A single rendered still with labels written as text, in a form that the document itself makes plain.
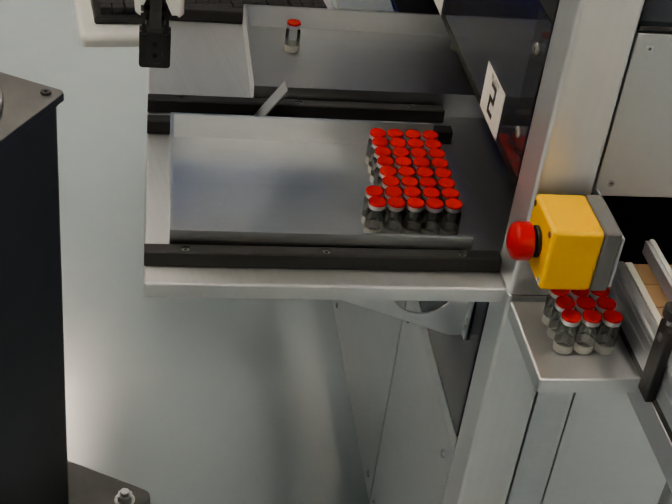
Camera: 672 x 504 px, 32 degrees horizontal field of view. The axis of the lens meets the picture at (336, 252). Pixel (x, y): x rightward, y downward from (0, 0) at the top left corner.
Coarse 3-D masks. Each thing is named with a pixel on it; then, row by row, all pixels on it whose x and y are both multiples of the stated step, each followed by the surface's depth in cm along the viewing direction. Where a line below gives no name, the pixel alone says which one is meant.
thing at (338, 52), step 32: (256, 32) 179; (320, 32) 181; (352, 32) 182; (384, 32) 184; (416, 32) 184; (256, 64) 170; (288, 64) 171; (320, 64) 172; (352, 64) 174; (384, 64) 175; (416, 64) 176; (448, 64) 177; (256, 96) 159; (288, 96) 159; (320, 96) 160; (352, 96) 160; (384, 96) 161; (416, 96) 162; (448, 96) 162
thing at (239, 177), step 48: (192, 144) 150; (240, 144) 152; (288, 144) 153; (336, 144) 154; (192, 192) 141; (240, 192) 142; (288, 192) 144; (336, 192) 145; (192, 240) 130; (240, 240) 131; (288, 240) 131; (336, 240) 132; (384, 240) 133; (432, 240) 134
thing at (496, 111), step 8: (488, 64) 141; (488, 72) 141; (488, 80) 140; (496, 80) 137; (488, 88) 140; (496, 88) 137; (488, 96) 140; (496, 96) 137; (504, 96) 134; (480, 104) 144; (496, 104) 137; (496, 112) 137; (488, 120) 140; (496, 120) 137; (496, 128) 137; (496, 136) 137
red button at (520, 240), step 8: (512, 224) 120; (520, 224) 119; (528, 224) 119; (512, 232) 119; (520, 232) 118; (528, 232) 118; (512, 240) 119; (520, 240) 118; (528, 240) 118; (512, 248) 119; (520, 248) 118; (528, 248) 118; (512, 256) 120; (520, 256) 119; (528, 256) 119
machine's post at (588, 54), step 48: (576, 0) 112; (624, 0) 112; (576, 48) 114; (624, 48) 115; (576, 96) 117; (528, 144) 126; (576, 144) 121; (528, 192) 125; (576, 192) 124; (528, 288) 131; (480, 384) 142; (528, 384) 140; (480, 432) 144; (480, 480) 149
